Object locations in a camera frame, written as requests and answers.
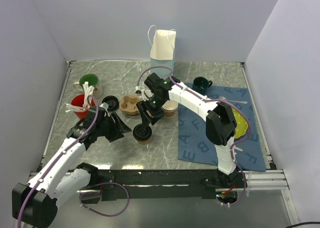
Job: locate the stacked brown paper cups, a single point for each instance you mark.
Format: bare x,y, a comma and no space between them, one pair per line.
169,108

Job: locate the green polka dot plate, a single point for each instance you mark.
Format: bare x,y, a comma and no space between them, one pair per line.
242,124

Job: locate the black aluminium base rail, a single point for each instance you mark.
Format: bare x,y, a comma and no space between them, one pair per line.
160,183

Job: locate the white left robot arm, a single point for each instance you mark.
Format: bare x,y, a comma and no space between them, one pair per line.
37,202

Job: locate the white mug green inside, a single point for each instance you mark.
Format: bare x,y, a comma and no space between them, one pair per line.
93,81

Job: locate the red cup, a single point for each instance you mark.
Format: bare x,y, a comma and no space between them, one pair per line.
81,104

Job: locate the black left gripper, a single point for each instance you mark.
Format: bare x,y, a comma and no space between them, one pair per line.
119,125

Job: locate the light blue paper bag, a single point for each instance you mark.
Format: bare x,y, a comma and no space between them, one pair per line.
162,50

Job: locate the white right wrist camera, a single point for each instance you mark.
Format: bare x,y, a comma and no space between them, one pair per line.
145,93

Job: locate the brown pulp cup carrier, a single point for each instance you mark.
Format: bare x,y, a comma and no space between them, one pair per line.
128,104

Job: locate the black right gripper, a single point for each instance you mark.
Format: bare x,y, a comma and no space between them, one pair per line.
143,106

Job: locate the silver spoon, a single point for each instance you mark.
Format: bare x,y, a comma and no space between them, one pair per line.
241,102

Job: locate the black coffee cup lid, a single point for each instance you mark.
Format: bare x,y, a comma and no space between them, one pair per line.
142,132
113,103

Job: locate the dark green mug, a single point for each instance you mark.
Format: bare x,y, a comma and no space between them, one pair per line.
201,85

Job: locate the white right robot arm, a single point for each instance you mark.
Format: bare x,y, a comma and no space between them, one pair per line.
220,123

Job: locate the white wrapped straws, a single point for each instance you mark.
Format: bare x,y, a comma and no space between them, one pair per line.
88,90

